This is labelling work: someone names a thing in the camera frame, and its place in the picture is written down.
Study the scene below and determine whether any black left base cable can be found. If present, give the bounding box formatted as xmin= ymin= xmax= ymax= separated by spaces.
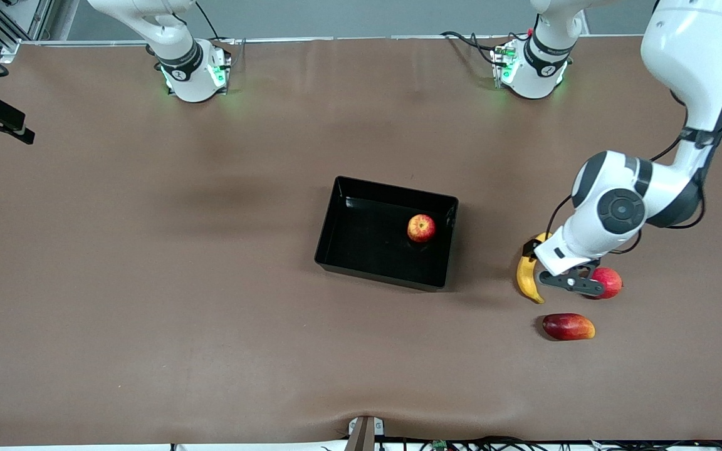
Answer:
xmin=441 ymin=30 xmax=507 ymax=67

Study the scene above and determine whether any aluminium frame profile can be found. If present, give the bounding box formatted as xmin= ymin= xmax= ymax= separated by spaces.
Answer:
xmin=0 ymin=0 xmax=55 ymax=63

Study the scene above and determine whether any red round fruit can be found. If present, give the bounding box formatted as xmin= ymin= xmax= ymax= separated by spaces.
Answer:
xmin=590 ymin=267 xmax=624 ymax=300

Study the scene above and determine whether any black plastic box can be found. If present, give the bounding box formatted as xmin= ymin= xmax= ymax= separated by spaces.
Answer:
xmin=314 ymin=176 xmax=459 ymax=293

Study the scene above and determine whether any metal table edge clamp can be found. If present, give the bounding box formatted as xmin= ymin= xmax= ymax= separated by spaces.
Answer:
xmin=343 ymin=417 xmax=385 ymax=451

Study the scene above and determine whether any red and yellow apple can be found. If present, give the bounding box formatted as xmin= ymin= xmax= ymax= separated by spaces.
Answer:
xmin=407 ymin=214 xmax=437 ymax=244

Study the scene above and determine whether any yellow banana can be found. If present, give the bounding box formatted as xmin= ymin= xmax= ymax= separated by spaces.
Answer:
xmin=516 ymin=233 xmax=553 ymax=304

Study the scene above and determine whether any black base cable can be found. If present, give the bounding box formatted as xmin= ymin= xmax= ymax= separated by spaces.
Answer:
xmin=441 ymin=30 xmax=507 ymax=67
xmin=195 ymin=0 xmax=238 ymax=63

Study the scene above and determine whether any brown table mat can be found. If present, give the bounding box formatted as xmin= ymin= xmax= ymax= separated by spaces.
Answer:
xmin=0 ymin=36 xmax=722 ymax=447

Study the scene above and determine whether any black right base cable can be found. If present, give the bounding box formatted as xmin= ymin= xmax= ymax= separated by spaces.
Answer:
xmin=195 ymin=0 xmax=238 ymax=63

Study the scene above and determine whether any red and yellow mango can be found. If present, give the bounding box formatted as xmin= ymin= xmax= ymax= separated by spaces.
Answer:
xmin=542 ymin=313 xmax=596 ymax=341

